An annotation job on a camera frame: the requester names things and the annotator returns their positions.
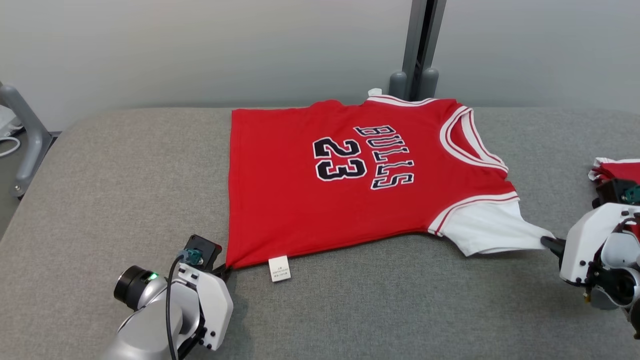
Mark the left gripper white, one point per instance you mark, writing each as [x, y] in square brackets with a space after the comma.
[215, 310]

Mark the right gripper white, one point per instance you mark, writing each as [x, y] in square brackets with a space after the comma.
[582, 245]

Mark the red shorts white stripe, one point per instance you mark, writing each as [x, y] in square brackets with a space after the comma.
[620, 171]

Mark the red Bulls basketball jersey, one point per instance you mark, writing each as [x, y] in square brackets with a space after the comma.
[300, 210]

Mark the grey metal furniture leg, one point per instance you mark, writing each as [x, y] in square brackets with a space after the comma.
[35, 145]

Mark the white power strip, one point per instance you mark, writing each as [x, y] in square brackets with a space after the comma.
[6, 122]

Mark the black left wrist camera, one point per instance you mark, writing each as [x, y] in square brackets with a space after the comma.
[207, 250]

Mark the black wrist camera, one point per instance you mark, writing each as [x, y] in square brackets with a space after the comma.
[207, 250]
[612, 192]

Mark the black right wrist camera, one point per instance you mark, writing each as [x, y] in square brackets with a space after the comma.
[612, 192]

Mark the grey partition post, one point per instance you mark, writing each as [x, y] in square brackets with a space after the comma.
[412, 40]

